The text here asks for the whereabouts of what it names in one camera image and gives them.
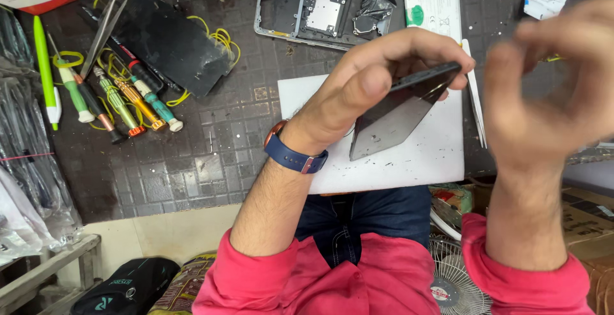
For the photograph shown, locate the green metal orange cap screwdriver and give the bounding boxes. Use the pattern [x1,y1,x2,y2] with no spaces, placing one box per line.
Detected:
[92,65,146,138]

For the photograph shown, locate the teal white cap screwdriver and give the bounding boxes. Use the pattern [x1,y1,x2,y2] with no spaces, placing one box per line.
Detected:
[131,77,184,133]

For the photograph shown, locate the white plastic tweezers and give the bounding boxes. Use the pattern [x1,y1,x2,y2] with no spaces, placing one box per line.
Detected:
[461,39,488,150]

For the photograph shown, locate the person's left hand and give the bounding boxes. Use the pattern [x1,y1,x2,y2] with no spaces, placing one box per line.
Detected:
[280,27,476,155]

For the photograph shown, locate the red shirt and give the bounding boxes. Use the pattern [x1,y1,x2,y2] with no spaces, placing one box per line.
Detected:
[192,212,596,315]

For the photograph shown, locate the black copper tip screwdriver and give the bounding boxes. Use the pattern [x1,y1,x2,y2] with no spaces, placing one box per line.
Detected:
[72,72,126,145]

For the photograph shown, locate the green and white pen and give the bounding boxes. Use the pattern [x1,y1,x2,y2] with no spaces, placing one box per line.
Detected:
[32,15,62,131]

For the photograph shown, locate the person's right hand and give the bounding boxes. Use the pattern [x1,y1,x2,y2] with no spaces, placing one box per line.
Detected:
[482,0,614,174]

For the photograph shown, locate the grey phone middle frame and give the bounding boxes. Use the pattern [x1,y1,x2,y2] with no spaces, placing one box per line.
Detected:
[253,0,406,51]

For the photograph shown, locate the wooden bench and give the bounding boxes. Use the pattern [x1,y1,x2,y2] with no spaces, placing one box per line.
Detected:
[0,234,103,315]

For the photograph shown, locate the gold metal screwdriver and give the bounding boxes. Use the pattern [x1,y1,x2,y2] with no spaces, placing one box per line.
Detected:
[112,77,168,132]

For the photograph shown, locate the colourful small packet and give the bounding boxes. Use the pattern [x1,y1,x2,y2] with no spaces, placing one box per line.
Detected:
[428,184,475,216]

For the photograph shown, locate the steel tweezers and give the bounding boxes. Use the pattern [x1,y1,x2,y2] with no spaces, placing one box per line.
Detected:
[79,0,129,80]

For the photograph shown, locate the brown cardboard carton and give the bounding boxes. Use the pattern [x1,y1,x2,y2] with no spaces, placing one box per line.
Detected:
[560,187,614,262]

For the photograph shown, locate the black zip bag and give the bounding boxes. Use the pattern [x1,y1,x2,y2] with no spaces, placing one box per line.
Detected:
[70,257,181,315]

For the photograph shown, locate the white foam work sheet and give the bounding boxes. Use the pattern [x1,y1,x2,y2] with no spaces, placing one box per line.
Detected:
[277,74,465,195]

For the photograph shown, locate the white phone battery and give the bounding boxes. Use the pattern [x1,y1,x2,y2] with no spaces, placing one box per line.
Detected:
[403,0,464,45]

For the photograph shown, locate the black phone back cover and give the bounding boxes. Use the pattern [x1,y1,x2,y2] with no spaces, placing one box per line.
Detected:
[111,0,237,98]

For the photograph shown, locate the black phone display panel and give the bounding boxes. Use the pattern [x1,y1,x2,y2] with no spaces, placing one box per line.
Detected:
[349,62,462,162]

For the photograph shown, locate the white table fan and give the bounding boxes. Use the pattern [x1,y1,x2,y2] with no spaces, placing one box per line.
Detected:
[428,209,496,315]

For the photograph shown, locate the heap of clear plastic bags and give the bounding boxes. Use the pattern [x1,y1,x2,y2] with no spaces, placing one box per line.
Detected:
[0,7,85,267]

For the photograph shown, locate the green white handle screwdriver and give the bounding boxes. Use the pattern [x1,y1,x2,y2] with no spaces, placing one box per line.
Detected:
[46,32,96,124]

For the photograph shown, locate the printed foil packet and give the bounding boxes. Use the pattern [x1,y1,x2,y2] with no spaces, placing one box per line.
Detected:
[148,253,217,315]

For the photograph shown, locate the blue jeans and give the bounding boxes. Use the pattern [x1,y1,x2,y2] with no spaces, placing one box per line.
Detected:
[294,185,433,269]

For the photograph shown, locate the blue strap wristwatch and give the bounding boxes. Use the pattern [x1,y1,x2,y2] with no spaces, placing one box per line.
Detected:
[263,120,330,175]

